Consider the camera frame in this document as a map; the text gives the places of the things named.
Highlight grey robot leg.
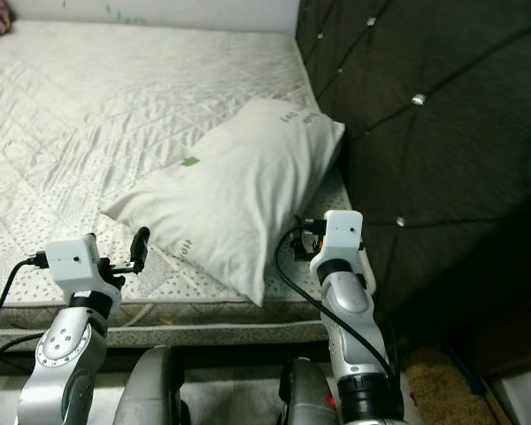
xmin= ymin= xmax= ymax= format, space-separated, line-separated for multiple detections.
xmin=269 ymin=356 xmax=342 ymax=425
xmin=119 ymin=344 xmax=188 ymax=425

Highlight grey bed base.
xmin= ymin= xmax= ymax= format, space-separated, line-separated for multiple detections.
xmin=0 ymin=321 xmax=378 ymax=352

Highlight grey right robot leg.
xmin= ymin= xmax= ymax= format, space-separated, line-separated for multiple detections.
xmin=269 ymin=356 xmax=342 ymax=425

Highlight black tufted headboard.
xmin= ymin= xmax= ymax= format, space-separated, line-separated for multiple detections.
xmin=294 ymin=0 xmax=531 ymax=373

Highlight grey quilted mattress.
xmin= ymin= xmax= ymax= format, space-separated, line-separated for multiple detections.
xmin=0 ymin=19 xmax=357 ymax=328

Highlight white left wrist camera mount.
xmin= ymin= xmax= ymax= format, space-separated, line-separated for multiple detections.
xmin=45 ymin=236 xmax=117 ymax=298

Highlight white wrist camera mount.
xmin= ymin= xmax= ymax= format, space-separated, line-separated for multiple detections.
xmin=313 ymin=209 xmax=366 ymax=276
xmin=45 ymin=236 xmax=117 ymax=298

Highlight white pillow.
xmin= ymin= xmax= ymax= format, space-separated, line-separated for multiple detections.
xmin=101 ymin=97 xmax=347 ymax=307

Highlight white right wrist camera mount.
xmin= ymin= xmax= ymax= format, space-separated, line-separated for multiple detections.
xmin=313 ymin=209 xmax=366 ymax=276

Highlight grey left robot leg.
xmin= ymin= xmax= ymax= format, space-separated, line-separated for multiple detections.
xmin=119 ymin=344 xmax=188 ymax=425

